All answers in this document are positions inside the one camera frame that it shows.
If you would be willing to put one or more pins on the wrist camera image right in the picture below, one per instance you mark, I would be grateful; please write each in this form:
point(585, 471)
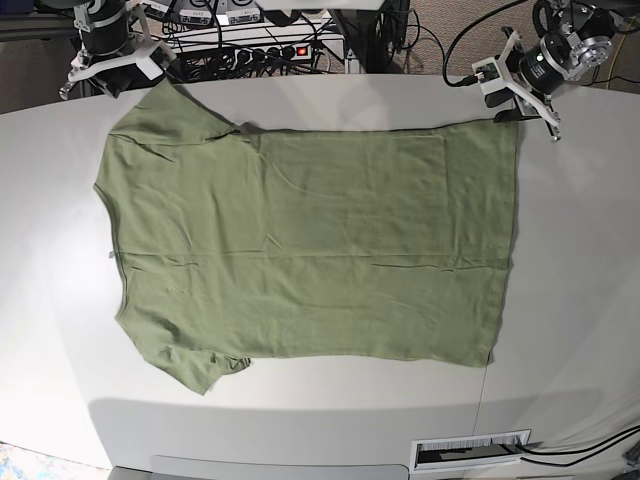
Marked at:
point(488, 75)

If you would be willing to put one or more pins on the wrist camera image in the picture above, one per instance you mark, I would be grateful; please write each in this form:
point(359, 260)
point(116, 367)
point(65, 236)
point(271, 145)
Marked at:
point(153, 66)
point(488, 75)

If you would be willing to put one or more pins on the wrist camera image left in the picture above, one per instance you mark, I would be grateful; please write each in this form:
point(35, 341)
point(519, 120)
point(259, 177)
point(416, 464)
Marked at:
point(153, 66)

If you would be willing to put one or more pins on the white cable grommet tray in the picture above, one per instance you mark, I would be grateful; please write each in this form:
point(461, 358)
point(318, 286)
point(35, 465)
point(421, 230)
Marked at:
point(466, 453)

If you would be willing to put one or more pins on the black power strip red switch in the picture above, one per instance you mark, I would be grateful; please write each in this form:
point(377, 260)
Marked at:
point(288, 54)

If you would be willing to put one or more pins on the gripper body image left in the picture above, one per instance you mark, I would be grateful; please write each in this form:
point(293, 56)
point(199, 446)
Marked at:
point(85, 66)

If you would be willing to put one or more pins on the green T-shirt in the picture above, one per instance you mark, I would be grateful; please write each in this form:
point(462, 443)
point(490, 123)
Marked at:
point(234, 244)

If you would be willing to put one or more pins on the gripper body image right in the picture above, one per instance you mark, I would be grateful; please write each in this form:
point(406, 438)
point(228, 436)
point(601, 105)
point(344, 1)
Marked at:
point(529, 100)

